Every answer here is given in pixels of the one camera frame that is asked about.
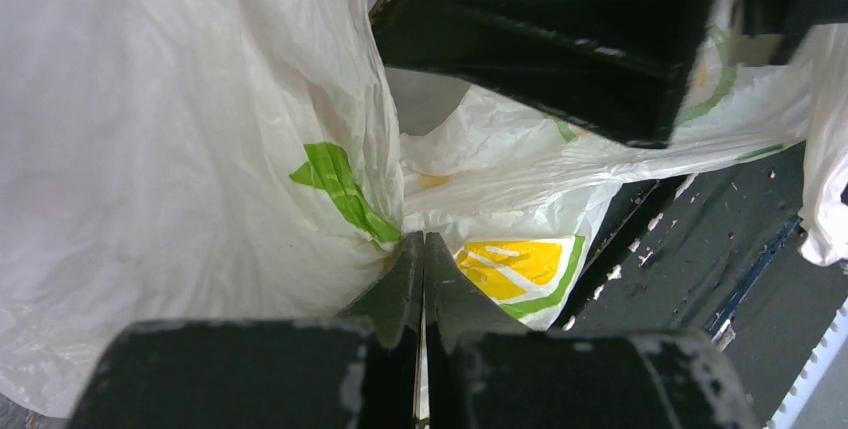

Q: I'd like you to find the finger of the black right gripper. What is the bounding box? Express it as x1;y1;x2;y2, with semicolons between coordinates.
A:
370;0;714;149

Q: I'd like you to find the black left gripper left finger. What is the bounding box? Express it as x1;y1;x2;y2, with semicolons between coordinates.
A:
69;233;424;428

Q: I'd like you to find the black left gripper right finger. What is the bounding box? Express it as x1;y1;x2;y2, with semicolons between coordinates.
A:
423;233;758;428

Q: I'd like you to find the white plastic bag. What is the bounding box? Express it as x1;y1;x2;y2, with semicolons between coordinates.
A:
1;0;847;418

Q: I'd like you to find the fake citrus slice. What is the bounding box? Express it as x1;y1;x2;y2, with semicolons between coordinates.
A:
455;235;587;330

